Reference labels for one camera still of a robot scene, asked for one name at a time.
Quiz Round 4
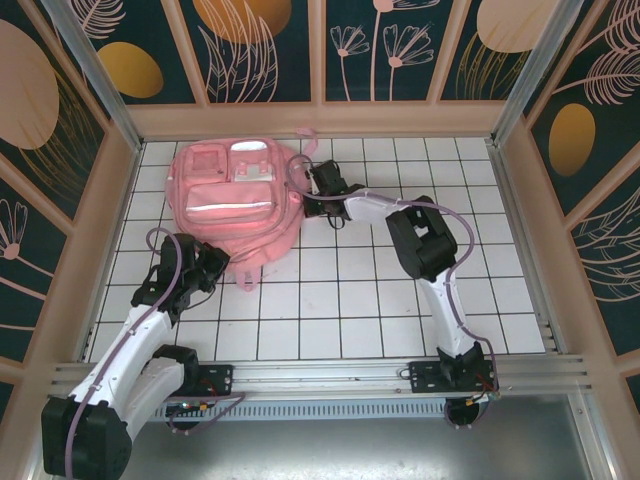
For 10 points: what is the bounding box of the pink backpack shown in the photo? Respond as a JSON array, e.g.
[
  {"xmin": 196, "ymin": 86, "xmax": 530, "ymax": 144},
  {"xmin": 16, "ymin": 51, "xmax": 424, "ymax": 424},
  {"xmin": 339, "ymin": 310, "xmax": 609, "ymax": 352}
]
[{"xmin": 165, "ymin": 127, "xmax": 321, "ymax": 291}]

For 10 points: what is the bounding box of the pink leaf orange oval panel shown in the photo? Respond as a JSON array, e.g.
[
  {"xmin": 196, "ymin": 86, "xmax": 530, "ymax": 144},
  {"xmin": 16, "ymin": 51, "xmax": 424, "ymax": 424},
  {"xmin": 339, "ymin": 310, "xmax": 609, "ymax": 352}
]
[{"xmin": 519, "ymin": 0, "xmax": 640, "ymax": 221}]

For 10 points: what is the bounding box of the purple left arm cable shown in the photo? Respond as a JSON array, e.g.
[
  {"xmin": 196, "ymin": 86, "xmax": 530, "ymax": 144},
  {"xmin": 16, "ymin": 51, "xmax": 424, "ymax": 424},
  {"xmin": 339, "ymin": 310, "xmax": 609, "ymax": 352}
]
[{"xmin": 63, "ymin": 227, "xmax": 184, "ymax": 476}]

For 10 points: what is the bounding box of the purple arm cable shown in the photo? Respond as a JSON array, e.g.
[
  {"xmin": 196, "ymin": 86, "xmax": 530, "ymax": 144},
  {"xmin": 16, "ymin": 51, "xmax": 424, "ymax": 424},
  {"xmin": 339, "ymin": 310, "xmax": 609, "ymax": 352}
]
[
  {"xmin": 63, "ymin": 227, "xmax": 184, "ymax": 476},
  {"xmin": 285, "ymin": 154, "xmax": 499, "ymax": 401}
]

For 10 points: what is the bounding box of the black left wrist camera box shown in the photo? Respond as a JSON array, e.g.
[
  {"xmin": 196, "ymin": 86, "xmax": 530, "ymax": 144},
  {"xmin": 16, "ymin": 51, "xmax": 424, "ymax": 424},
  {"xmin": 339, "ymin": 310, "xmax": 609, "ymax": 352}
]
[{"xmin": 158, "ymin": 234, "xmax": 199, "ymax": 271}]

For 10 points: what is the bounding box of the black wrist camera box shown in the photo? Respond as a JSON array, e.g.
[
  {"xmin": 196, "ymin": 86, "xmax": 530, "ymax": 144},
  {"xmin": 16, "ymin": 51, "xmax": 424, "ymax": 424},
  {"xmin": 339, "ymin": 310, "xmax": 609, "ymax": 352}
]
[
  {"xmin": 308, "ymin": 159, "xmax": 346, "ymax": 194},
  {"xmin": 158, "ymin": 234, "xmax": 199, "ymax": 271}
]

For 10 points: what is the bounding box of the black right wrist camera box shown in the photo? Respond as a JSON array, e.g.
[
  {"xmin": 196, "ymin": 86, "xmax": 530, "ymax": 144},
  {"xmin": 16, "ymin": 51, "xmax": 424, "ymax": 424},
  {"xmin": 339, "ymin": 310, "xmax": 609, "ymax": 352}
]
[{"xmin": 308, "ymin": 159, "xmax": 346, "ymax": 194}]

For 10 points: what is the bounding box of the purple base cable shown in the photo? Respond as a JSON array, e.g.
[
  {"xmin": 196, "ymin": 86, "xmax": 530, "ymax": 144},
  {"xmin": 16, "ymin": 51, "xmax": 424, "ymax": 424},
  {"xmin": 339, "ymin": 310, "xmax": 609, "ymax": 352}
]
[
  {"xmin": 167, "ymin": 392, "xmax": 247, "ymax": 435},
  {"xmin": 443, "ymin": 389, "xmax": 501, "ymax": 432}
]

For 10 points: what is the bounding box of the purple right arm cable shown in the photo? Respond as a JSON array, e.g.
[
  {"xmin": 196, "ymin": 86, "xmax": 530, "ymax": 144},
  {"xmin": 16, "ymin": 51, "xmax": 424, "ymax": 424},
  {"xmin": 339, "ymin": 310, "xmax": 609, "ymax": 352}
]
[{"xmin": 285, "ymin": 154, "xmax": 499, "ymax": 401}]

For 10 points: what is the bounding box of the single flower wall panel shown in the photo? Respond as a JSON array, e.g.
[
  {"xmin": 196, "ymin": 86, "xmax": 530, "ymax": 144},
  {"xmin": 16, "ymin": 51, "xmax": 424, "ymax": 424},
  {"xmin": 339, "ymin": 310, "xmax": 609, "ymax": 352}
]
[{"xmin": 0, "ymin": 149, "xmax": 76, "ymax": 361}]

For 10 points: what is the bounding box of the pink flowers wall panel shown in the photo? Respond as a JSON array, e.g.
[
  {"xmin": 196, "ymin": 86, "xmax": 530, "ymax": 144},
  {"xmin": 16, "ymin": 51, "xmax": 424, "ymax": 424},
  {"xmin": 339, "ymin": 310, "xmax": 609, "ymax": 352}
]
[{"xmin": 322, "ymin": 0, "xmax": 451, "ymax": 104}]

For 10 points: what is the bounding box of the orange circle leaves wall panel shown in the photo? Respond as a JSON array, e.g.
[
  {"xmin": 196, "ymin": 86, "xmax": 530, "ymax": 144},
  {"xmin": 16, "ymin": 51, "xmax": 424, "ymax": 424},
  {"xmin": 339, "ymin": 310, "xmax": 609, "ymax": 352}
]
[{"xmin": 177, "ymin": 0, "xmax": 321, "ymax": 104}]

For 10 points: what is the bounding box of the slotted grey cable duct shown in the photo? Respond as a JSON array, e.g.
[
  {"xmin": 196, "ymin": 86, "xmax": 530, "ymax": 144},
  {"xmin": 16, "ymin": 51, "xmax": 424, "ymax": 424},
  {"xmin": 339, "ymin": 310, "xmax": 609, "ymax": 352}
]
[{"xmin": 154, "ymin": 402, "xmax": 451, "ymax": 421}]

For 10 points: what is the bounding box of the orange oval wall panel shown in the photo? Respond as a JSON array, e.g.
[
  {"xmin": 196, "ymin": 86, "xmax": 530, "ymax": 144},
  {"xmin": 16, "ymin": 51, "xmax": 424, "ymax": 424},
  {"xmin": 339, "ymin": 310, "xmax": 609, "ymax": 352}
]
[{"xmin": 64, "ymin": 0, "xmax": 209, "ymax": 106}]

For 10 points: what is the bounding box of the aluminium corner post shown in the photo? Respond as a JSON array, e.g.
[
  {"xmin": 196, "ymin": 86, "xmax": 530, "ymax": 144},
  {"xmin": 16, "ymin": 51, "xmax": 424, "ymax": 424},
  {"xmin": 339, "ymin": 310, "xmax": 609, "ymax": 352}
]
[
  {"xmin": 42, "ymin": 0, "xmax": 146, "ymax": 156},
  {"xmin": 489, "ymin": 0, "xmax": 596, "ymax": 146}
]

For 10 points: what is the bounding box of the large peach oval wall panel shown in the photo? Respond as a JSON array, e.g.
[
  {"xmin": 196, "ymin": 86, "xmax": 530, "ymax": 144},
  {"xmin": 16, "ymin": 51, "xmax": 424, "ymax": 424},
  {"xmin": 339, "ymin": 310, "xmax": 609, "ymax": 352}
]
[{"xmin": 0, "ymin": 0, "xmax": 111, "ymax": 226}]

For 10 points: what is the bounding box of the pink leaves dark wall panel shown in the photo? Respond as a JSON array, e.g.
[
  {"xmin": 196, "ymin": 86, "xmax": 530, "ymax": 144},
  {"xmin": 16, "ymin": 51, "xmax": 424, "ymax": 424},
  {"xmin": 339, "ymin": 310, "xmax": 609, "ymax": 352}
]
[{"xmin": 562, "ymin": 169, "xmax": 640, "ymax": 366}]

